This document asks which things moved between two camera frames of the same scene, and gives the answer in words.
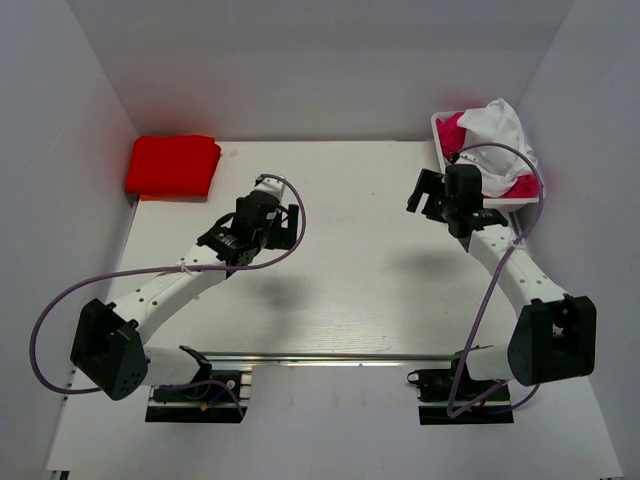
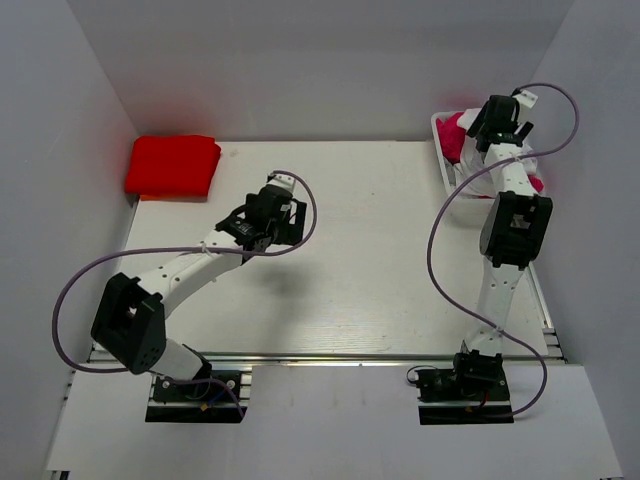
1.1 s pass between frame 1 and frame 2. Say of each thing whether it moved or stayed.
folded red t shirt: stayed
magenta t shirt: stayed
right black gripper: moved
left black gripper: stayed
